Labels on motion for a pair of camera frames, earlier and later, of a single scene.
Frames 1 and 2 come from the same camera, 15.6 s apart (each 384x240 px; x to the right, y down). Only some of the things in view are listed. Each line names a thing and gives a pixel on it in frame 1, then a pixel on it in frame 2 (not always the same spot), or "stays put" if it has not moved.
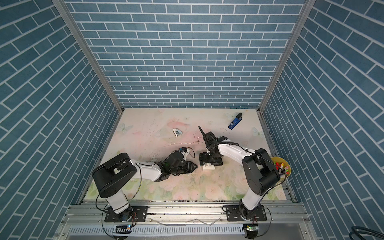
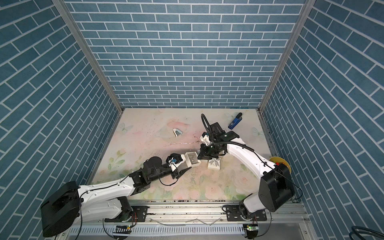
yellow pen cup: (284, 167) stays put
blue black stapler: (236, 121) stays put
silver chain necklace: (197, 141) stays put
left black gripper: (189, 165) → (174, 175)
